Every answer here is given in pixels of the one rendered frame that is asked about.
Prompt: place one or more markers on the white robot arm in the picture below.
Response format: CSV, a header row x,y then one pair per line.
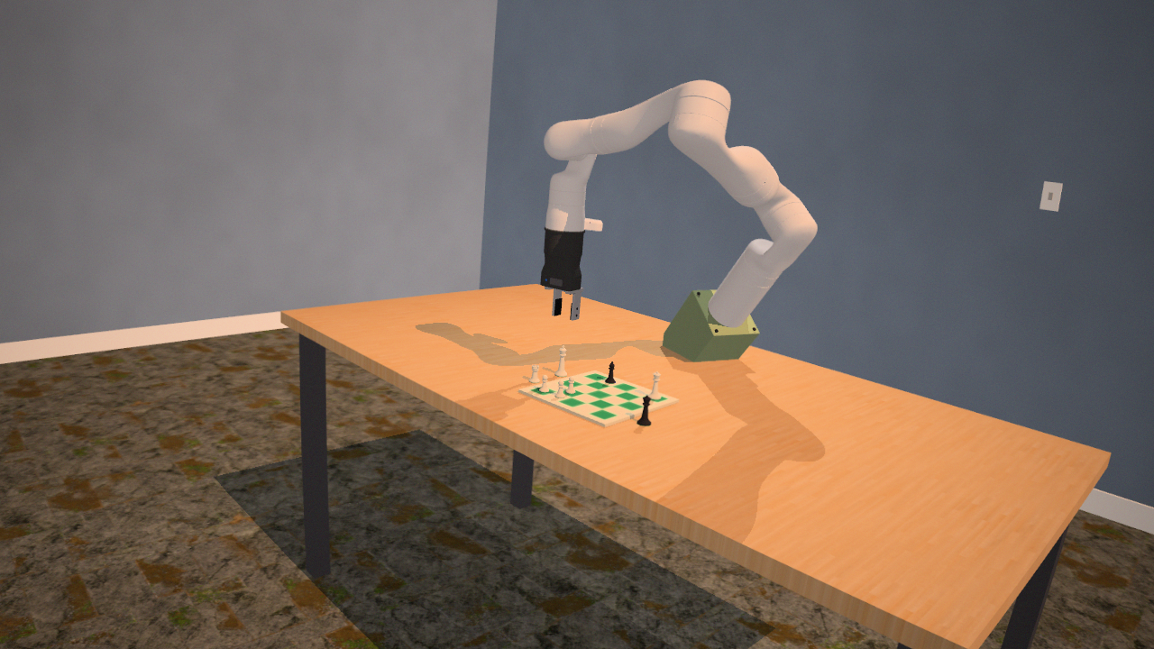
x,y
699,113

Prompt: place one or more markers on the green and cream chessboard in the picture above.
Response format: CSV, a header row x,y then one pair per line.
x,y
597,401

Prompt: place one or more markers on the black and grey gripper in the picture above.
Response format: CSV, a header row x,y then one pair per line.
x,y
564,230

